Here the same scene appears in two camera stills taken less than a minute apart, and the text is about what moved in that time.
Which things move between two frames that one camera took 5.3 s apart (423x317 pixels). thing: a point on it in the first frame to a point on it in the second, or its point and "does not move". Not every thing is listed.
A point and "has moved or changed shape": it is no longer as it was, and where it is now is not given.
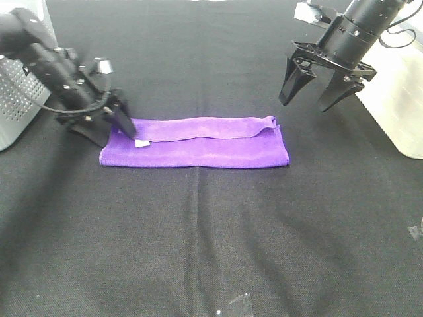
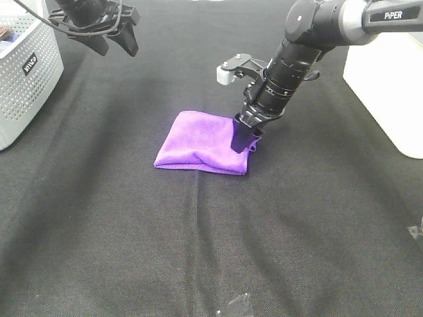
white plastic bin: [394, 95] does not move
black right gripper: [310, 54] to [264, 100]
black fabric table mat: [337, 233] does not move
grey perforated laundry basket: [21, 96] does not move
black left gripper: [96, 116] to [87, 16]
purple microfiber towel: [195, 142] has moved or changed shape
